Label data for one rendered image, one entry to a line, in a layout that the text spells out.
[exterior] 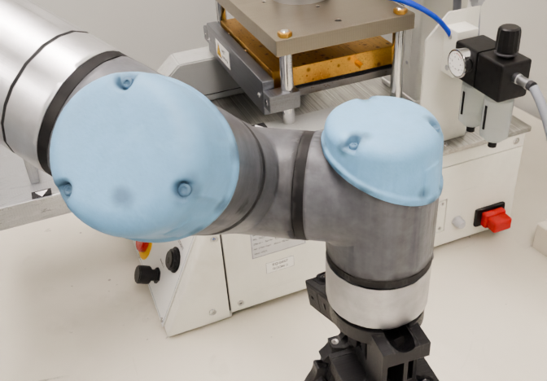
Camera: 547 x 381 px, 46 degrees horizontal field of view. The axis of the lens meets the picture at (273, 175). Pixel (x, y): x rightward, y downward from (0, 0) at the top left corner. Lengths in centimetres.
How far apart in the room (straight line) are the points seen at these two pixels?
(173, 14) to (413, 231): 207
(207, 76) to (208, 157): 72
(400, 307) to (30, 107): 27
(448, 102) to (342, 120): 48
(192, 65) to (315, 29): 28
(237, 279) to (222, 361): 10
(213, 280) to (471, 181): 38
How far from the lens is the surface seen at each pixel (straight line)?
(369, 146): 38
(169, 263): 84
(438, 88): 84
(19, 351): 92
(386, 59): 85
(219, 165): 29
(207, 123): 28
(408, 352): 47
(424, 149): 39
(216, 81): 100
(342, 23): 77
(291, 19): 79
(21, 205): 78
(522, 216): 108
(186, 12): 244
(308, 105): 98
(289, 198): 40
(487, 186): 96
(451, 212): 95
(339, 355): 54
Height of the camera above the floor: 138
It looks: 33 degrees down
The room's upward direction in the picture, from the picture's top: 4 degrees counter-clockwise
